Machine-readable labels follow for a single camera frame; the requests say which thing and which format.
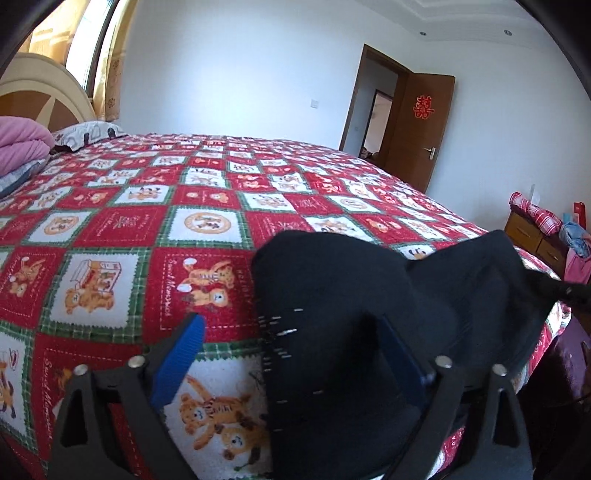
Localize cream wooden headboard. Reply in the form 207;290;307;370
0;52;98;134

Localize dark window frame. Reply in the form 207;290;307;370
82;0;122;99

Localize black pants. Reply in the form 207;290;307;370
252;230;566;480

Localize red plaid cloth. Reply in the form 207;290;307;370
509;191;564;236

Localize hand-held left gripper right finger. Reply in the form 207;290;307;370
379;316;539;480

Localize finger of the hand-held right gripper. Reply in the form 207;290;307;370
556;282;591;310

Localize pink cloth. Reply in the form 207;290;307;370
563;251;591;285

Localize brown wooden door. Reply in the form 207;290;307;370
383;71;457;194

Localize blue cloth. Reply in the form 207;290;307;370
559;222;591;258

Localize pink folded blanket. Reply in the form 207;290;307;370
0;116;54;179

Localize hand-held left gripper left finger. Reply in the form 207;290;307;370
48;313;206;480

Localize red checked cartoon bedspread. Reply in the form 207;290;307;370
0;133;573;480

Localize yellow patterned curtain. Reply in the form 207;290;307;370
92;0;140;125
28;0;92;57

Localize brown door frame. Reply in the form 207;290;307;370
339;44;413;161

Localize wooden nightstand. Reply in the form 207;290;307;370
503;205;574;280

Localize white patterned pillow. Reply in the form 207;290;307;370
52;121;130;152

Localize person's dark clothing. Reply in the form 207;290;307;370
517;318;591;480

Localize grey patterned quilt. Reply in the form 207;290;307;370
0;159;49;199

